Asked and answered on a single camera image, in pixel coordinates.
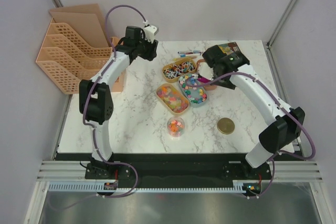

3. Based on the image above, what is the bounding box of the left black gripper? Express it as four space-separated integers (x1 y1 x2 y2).
135 34 159 62

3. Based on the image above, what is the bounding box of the magenta plastic scoop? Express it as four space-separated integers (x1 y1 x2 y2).
197 76 211 85

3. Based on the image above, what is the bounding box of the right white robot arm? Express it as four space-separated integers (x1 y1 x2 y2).
202 45 305 179

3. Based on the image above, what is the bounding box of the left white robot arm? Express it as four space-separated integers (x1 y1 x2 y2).
79 25 159 178

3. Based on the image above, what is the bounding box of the blue tray of pastel candies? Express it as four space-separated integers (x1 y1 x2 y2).
178 73 208 108

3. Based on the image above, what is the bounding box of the yellow picture book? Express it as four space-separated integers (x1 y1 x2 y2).
218 42 240 55

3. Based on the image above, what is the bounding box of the orange pen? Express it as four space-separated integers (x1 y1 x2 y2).
173 54 201 61

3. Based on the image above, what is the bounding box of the tan tray of lollipops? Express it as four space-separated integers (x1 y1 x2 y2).
162 57 196 83

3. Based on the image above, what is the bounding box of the tan tray of star gummies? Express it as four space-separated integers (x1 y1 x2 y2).
155 83 190 116

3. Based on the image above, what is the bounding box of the gold round jar lid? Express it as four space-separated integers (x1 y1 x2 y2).
217 118 235 134

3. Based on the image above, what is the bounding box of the peach plastic file organizer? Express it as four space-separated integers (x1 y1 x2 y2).
36 4 119 94

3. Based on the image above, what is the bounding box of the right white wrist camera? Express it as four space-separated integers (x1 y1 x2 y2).
198 62 214 80

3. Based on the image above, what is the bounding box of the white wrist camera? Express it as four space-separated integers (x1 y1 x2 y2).
143 23 159 43
198 62 214 80

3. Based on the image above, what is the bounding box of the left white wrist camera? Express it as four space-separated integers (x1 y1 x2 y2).
143 23 159 43

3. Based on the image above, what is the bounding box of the white slotted cable duct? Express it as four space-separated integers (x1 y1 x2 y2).
47 180 261 194

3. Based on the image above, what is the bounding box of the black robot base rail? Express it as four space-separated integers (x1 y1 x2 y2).
55 152 305 189

